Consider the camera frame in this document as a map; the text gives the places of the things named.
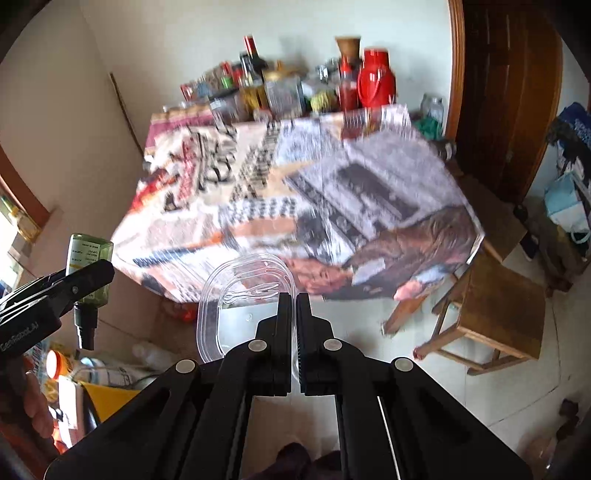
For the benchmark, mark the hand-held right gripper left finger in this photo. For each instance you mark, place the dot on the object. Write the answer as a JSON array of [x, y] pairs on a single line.
[[281, 332]]

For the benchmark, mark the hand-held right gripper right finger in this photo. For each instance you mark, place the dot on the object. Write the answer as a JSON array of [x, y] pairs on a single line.
[[305, 332]]

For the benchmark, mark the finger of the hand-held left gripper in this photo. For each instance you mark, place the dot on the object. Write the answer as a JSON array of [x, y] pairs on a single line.
[[87, 277]]

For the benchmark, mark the green glass bottle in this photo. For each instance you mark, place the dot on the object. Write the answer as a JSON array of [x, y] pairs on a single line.
[[87, 251]]

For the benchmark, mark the clear plastic container lid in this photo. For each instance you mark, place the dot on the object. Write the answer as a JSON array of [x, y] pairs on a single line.
[[240, 295]]

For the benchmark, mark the person's left hand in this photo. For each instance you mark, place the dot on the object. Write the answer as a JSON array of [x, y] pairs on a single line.
[[37, 406]]

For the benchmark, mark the orange lid container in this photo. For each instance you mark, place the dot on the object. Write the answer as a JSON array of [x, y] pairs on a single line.
[[60, 364]]

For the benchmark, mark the row of windowsill bottles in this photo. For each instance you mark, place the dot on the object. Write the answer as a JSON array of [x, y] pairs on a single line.
[[18, 219]]

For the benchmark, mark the wooden table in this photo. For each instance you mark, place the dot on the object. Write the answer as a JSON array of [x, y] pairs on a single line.
[[399, 316]]

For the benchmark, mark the yellow bag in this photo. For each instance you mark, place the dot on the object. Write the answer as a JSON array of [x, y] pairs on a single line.
[[111, 401]]

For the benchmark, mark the printed tablecloth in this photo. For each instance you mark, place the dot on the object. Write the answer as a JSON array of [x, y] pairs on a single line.
[[286, 203]]

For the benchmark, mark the thin wooden stick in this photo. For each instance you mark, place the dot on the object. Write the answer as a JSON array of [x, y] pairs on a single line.
[[127, 110]]

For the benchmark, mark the jar with black lid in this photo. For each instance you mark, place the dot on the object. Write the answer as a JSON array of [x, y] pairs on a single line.
[[225, 108]]

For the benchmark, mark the low wooden stool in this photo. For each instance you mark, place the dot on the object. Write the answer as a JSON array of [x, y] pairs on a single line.
[[494, 217]]

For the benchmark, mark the custard apple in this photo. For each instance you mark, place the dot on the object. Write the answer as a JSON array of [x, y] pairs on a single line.
[[323, 101]]

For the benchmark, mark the green cloth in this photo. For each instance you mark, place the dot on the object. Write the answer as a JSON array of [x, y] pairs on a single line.
[[427, 129]]

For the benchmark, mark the glass jar with gold lid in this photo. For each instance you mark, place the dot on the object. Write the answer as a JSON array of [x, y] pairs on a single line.
[[284, 94]]

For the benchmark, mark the red sauce bottle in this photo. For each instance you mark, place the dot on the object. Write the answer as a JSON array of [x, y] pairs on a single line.
[[347, 87]]

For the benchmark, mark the empty glass jar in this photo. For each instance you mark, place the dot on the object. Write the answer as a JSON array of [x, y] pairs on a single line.
[[432, 108]]

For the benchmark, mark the red thermos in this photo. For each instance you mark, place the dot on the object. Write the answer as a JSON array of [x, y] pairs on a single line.
[[376, 81]]

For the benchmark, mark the dark wine bottle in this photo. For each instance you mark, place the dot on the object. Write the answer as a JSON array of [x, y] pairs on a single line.
[[254, 55]]

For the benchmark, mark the brown vase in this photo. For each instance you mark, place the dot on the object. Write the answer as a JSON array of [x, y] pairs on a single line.
[[348, 48]]

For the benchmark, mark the light blue paper bag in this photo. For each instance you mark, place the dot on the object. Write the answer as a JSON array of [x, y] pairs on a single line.
[[565, 203]]

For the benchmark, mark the dark wooden door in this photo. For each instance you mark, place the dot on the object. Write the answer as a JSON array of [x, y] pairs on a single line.
[[503, 92]]

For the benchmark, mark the dark blue cloth bag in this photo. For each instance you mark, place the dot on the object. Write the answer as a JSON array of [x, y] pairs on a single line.
[[570, 129]]

